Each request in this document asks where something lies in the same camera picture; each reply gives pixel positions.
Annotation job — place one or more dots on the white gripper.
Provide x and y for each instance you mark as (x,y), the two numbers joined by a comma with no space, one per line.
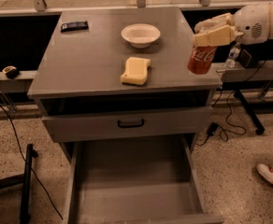
(251,23)

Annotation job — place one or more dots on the small black box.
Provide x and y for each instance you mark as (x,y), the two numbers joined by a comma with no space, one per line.
(247,60)

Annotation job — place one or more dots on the black drawer handle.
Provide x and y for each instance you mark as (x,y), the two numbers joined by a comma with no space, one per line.
(129,124)

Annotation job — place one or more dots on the black stand leg left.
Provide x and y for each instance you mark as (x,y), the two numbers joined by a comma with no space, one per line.
(23,179)

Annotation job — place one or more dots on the closed grey top drawer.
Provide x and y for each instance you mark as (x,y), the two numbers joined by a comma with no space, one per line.
(99,126)

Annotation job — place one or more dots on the dark snack bar packet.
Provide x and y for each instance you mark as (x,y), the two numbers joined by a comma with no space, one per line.
(74,26)

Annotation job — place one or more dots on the black power adapter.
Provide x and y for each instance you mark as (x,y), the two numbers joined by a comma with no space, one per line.
(212,129)

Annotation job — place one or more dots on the yellow black tape measure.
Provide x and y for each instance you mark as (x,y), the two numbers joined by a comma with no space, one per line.
(10,72)

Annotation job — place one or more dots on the yellow sponge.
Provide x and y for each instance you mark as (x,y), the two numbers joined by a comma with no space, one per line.
(136,71)

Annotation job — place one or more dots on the red coke can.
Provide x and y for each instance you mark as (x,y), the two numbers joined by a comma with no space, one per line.
(201,59)

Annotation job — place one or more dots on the grey drawer cabinet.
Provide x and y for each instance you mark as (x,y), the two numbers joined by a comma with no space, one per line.
(80,72)

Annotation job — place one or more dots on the white bowl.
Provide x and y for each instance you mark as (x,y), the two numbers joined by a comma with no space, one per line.
(140,35)

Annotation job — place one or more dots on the clear water bottle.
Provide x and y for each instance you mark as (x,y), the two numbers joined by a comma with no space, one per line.
(232,55)

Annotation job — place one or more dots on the open grey middle drawer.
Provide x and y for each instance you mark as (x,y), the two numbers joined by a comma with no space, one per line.
(140,180)

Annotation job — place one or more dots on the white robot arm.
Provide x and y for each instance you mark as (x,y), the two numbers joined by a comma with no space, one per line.
(252,24)

